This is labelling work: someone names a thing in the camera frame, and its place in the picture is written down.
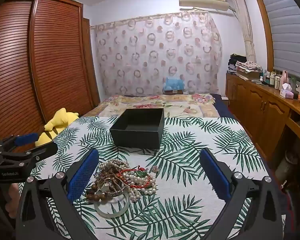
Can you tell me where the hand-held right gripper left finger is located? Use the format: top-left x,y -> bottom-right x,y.
15,148 -> 100,240

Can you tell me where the dark blue blanket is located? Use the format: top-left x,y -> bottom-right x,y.
210,93 -> 240,120

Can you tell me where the white pearl necklace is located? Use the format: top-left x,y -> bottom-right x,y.
119,171 -> 157,203

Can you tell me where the circle pattern sheer curtain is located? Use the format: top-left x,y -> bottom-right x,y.
91,11 -> 223,98

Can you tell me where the brown cardboard box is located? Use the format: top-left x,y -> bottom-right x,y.
236,70 -> 262,80

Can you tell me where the pink tissue box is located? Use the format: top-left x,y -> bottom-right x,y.
279,83 -> 294,99

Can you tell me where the stack of dark clothes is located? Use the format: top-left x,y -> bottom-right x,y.
227,53 -> 248,73

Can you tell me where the red string bracelet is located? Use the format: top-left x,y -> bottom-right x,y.
119,166 -> 153,189

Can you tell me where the yellow plush toy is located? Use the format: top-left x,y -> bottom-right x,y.
35,107 -> 79,147

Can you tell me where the pale jade bangle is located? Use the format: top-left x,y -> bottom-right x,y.
93,191 -> 130,217

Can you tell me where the black cardboard box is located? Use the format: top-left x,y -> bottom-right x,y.
109,108 -> 165,150

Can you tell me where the grey window blind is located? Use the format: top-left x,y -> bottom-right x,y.
255,0 -> 300,83

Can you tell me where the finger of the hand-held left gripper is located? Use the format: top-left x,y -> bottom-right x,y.
1,141 -> 58,167
0,133 -> 39,153

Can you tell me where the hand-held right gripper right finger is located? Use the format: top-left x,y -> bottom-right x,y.
199,148 -> 284,240

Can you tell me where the group of toiletry bottles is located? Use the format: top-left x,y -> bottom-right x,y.
264,69 -> 289,89

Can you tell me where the person's left hand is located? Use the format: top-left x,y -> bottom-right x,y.
0,184 -> 19,215

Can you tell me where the floral bedspread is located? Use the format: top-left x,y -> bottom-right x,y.
86,93 -> 220,118

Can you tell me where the long wooden cabinet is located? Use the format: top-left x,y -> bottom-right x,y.
225,71 -> 300,165

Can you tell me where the brown wooden bead bracelet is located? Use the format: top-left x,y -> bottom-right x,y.
86,183 -> 110,203

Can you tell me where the silver bangle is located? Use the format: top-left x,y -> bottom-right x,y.
104,182 -> 128,195

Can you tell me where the grey pearl bracelet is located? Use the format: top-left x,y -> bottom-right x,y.
98,159 -> 130,173

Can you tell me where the green leaf print tablecloth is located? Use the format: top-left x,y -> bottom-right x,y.
17,116 -> 273,240

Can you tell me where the blue plush toy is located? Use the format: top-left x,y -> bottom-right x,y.
163,74 -> 185,94

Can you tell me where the cream tied curtain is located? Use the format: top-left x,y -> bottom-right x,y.
227,0 -> 257,63

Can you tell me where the brown slatted wooden wardrobe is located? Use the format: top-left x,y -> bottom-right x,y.
0,0 -> 101,153

